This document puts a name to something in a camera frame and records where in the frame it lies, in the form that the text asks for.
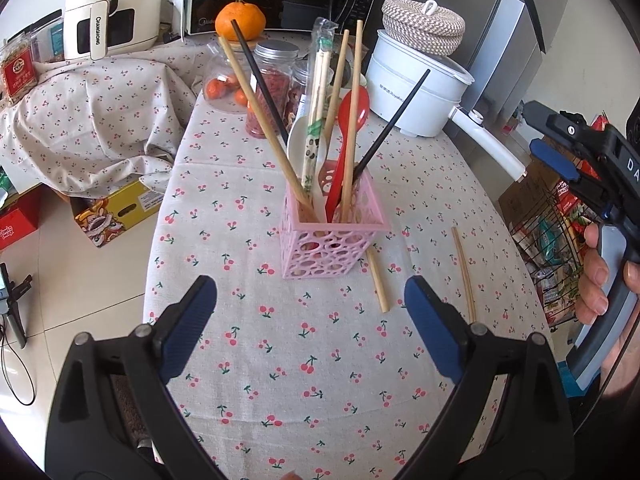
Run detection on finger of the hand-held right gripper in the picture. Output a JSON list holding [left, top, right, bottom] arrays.
[[529, 137, 616, 221], [521, 101, 608, 161]]

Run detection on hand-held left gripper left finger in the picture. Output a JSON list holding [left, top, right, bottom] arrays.
[[45, 275, 218, 480]]

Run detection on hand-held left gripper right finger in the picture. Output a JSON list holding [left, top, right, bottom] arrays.
[[400, 275, 576, 480]]

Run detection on pink perforated utensil holder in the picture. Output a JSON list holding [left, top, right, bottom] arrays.
[[279, 165, 391, 281]]

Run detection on black chopstick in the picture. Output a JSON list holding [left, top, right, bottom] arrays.
[[230, 19, 291, 146], [351, 69, 432, 183]]

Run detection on red plastic spoon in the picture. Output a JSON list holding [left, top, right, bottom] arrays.
[[325, 85, 372, 223]]

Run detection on white ceramic spoon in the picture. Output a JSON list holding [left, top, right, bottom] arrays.
[[286, 115, 333, 221]]

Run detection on plastic chopstick pair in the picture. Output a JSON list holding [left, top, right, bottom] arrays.
[[300, 17, 337, 196]]

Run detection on person's right hand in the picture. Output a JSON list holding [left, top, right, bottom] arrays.
[[575, 222, 640, 398]]

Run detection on brown cardboard box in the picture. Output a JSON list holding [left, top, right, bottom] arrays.
[[497, 160, 556, 221]]

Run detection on grey refrigerator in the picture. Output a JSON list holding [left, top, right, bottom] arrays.
[[467, 0, 576, 121]]

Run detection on pile of snack packets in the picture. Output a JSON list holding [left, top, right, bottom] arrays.
[[520, 185, 601, 326]]

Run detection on cherry print tablecloth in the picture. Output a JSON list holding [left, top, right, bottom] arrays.
[[0, 30, 556, 480]]

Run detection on white electric pot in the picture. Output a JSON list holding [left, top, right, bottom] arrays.
[[365, 30, 531, 183]]

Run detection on yellow cartoon print box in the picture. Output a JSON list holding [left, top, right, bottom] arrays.
[[70, 180, 163, 250]]

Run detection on black phone stand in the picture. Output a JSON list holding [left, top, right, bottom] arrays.
[[0, 262, 33, 351]]

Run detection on red box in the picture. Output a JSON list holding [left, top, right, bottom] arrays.
[[0, 187, 43, 251]]

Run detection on clear jar of dried fruit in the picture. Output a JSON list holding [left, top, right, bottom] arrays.
[[287, 57, 321, 126]]

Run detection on plastic container small tomatoes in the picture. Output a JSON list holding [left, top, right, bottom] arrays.
[[202, 52, 251, 113]]

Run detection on clear jar of red berries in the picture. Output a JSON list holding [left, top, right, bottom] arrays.
[[245, 40, 301, 138]]

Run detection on red label snack packet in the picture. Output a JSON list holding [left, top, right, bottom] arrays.
[[0, 42, 38, 106]]

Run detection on orange tangerine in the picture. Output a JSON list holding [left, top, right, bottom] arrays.
[[216, 0, 266, 43]]

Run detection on black wire rack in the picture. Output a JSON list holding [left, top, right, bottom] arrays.
[[510, 180, 601, 331]]

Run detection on woven rope basket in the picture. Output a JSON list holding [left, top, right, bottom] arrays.
[[382, 0, 466, 58]]

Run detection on black cable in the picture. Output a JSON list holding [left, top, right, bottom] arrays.
[[0, 325, 38, 406]]

